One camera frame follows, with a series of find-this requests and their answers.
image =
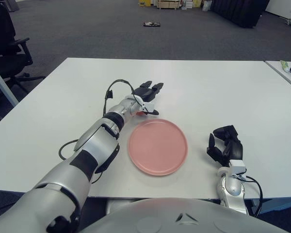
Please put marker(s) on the green white tube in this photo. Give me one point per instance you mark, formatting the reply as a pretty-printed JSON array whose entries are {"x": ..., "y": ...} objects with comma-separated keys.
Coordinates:
[{"x": 285, "y": 66}]

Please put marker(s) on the red orange apple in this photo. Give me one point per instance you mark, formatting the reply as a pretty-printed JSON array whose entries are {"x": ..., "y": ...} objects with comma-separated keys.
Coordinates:
[{"x": 139, "y": 113}]

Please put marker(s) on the white plastic bag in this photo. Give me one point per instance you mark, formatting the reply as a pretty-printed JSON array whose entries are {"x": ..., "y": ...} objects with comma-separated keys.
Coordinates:
[{"x": 206, "y": 6}]

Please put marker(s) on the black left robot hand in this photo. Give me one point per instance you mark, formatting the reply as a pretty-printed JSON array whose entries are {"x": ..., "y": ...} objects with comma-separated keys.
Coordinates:
[{"x": 146, "y": 94}]

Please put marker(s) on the yellow cardboard box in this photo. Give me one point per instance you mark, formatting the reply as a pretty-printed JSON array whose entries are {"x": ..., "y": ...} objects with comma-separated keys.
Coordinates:
[{"x": 145, "y": 3}]

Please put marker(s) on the grey cabinet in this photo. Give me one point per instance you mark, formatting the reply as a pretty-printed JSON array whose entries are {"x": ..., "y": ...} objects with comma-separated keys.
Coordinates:
[{"x": 14, "y": 4}]

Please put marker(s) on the pale yellow box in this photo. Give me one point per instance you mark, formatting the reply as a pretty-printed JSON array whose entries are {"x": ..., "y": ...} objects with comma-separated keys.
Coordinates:
[{"x": 197, "y": 3}]

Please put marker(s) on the black flat floor tray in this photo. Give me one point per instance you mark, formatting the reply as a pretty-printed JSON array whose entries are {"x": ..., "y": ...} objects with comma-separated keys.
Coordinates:
[{"x": 152, "y": 24}]

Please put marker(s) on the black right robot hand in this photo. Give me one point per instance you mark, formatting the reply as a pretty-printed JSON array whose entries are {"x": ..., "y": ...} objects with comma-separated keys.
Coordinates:
[{"x": 236, "y": 148}]

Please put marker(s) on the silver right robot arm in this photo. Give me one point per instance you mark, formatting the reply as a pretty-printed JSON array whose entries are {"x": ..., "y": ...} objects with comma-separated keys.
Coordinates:
[{"x": 231, "y": 191}]

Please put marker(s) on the grey desk leg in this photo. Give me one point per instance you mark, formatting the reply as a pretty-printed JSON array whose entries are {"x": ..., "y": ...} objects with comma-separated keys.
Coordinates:
[{"x": 2, "y": 85}]

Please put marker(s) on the pink round plate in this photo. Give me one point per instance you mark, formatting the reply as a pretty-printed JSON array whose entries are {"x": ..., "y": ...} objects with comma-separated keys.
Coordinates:
[{"x": 157, "y": 148}]

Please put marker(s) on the stack of white boxes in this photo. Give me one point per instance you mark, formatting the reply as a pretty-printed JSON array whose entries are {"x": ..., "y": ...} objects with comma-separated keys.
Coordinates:
[{"x": 187, "y": 4}]

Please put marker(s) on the wooden pallet crate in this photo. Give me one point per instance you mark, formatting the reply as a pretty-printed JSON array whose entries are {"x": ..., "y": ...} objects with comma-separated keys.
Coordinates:
[{"x": 167, "y": 4}]

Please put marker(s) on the black partition screen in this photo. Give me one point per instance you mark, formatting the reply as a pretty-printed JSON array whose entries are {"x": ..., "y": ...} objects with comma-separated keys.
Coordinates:
[{"x": 237, "y": 12}]

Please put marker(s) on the black office chair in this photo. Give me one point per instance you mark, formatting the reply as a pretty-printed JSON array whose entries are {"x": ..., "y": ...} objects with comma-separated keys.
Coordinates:
[{"x": 4, "y": 63}]

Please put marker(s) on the grey robot torso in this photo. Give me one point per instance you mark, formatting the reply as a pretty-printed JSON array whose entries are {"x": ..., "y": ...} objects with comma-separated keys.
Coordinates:
[{"x": 160, "y": 216}]

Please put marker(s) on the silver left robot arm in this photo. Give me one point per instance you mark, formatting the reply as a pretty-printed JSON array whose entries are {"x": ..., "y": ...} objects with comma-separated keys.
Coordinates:
[{"x": 97, "y": 143}]

